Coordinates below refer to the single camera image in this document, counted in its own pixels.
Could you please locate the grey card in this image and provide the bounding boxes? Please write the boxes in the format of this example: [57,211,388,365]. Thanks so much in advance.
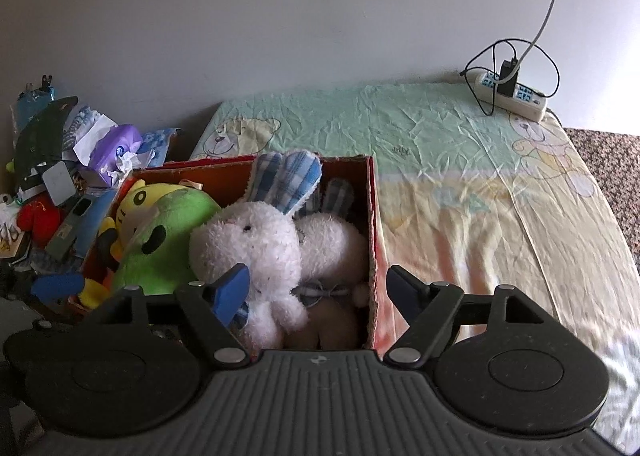
[42,161,76,207]

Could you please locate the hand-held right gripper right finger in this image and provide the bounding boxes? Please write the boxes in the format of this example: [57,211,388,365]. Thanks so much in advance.
[384,264,547,369]

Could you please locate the blue patterned cloth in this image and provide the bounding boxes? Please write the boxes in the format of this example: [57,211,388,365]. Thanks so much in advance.
[140,127,182,168]

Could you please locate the blue box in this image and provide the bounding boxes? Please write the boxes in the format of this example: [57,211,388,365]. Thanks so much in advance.
[75,188,119,259]

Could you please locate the dark green hat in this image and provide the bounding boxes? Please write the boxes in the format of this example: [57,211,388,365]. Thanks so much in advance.
[14,96,80,192]

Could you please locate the pink rabbit plush toy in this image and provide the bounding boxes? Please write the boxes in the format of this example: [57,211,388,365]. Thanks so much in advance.
[189,150,323,349]

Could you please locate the green plush toy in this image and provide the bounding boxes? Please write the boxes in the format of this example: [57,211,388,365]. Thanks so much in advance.
[111,186,223,297]

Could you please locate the purple tissue pack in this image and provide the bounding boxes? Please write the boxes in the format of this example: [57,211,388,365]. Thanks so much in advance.
[80,124,143,187]

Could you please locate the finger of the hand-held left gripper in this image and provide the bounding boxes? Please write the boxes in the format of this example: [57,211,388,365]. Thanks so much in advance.
[29,272,86,308]

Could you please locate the printed bed sheet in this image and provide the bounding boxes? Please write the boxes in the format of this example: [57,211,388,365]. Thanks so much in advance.
[189,82,640,452]

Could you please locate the black charger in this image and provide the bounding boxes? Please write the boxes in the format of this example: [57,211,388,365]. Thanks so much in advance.
[499,58,521,98]

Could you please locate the red cloth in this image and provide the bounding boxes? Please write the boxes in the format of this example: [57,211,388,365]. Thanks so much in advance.
[17,196,63,244]

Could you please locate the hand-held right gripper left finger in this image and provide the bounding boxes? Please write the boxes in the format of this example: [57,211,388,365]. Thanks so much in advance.
[95,262,252,370]

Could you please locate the red cardboard box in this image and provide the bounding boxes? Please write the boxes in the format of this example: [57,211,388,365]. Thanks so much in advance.
[67,153,388,352]

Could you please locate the white power strip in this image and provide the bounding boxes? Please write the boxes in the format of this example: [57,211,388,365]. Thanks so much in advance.
[472,70,548,123]

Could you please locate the yellow tiger plush toy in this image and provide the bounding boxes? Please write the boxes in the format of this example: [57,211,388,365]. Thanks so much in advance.
[80,179,176,309]

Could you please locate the brown patterned blanket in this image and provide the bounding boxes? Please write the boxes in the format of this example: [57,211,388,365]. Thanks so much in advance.
[562,127,640,262]

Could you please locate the white blue patterned pack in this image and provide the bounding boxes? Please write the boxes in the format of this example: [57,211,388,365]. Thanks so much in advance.
[65,106,118,162]

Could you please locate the white rabbit plush toy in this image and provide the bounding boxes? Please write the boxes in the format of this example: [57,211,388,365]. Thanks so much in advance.
[292,177,372,309]

